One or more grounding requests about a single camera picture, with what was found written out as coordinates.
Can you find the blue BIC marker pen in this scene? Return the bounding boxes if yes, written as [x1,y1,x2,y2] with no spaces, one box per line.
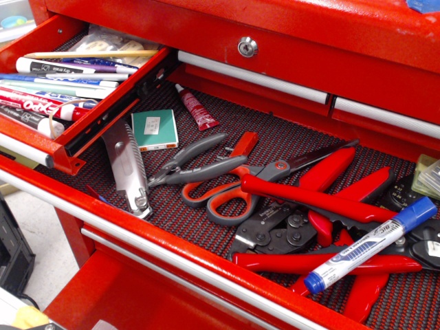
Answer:
[304,197,437,294]

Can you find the silver drawer lock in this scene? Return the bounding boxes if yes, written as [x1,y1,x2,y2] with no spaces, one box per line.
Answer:
[237,36,259,58]

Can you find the large open red drawer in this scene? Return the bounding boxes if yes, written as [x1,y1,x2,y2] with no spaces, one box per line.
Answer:
[0,80,440,330]

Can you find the red black mesh drawer liner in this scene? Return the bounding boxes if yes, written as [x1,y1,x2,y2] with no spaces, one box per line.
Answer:
[34,82,439,329]

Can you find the purple pen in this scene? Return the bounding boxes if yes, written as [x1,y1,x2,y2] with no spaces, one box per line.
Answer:
[61,58,138,74]

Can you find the small open red drawer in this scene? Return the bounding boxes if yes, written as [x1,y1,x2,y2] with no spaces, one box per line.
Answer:
[1,15,175,175]

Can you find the red grey scissors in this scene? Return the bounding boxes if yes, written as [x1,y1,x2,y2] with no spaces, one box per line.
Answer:
[181,138,360,227]

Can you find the red threadlocker tube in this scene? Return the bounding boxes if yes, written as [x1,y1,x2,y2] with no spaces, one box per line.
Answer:
[175,84,219,131]

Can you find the green card box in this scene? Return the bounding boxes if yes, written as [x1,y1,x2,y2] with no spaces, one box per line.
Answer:
[131,109,179,152]

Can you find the silver utility knife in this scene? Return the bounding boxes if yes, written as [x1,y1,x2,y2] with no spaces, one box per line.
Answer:
[102,120,153,219]

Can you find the wooden pencil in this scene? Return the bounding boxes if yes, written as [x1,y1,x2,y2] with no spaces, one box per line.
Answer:
[24,49,158,59]

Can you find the blue white marker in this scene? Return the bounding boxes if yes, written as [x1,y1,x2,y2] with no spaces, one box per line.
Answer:
[1,74,120,88]

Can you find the blue capped Expo marker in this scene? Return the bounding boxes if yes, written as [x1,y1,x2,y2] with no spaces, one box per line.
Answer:
[24,89,98,109]

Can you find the light green marker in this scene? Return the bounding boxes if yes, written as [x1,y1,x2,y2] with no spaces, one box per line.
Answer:
[1,80,115,100]

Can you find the rubber band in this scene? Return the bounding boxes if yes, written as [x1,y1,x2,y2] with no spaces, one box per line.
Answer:
[48,98,98,139]

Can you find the black white marker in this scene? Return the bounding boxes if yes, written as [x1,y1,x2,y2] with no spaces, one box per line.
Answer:
[1,105,65,139]

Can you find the plastic bag of erasers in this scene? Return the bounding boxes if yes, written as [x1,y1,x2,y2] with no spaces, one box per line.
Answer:
[62,25,162,68]

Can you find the red tool chest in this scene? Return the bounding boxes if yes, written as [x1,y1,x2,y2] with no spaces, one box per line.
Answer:
[0,0,440,330]

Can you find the clear plastic bit case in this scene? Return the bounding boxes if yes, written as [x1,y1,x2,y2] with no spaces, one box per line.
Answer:
[412,154,439,200]

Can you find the black dry erase marker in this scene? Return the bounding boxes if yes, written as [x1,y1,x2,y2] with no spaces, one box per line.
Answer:
[16,57,96,74]

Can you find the red Expo marker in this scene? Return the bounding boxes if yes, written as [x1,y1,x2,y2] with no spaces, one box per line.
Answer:
[1,87,89,122]

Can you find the black plastic crate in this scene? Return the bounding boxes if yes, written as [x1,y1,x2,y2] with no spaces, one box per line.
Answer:
[1,195,36,296]

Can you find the yellow object bottom left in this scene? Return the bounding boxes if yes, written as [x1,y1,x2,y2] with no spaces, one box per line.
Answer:
[12,305,50,329]

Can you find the blue tape piece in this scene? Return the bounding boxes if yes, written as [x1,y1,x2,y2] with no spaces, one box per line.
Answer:
[406,0,440,14]

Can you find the grey handled pliers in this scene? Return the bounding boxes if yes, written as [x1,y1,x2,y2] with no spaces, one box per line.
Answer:
[147,133,248,188]

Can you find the red handled crimping tool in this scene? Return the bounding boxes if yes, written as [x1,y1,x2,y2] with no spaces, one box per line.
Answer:
[230,148,399,329]

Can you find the red handled wire stripper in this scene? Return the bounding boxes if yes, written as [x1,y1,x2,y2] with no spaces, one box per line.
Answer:
[232,173,440,276]

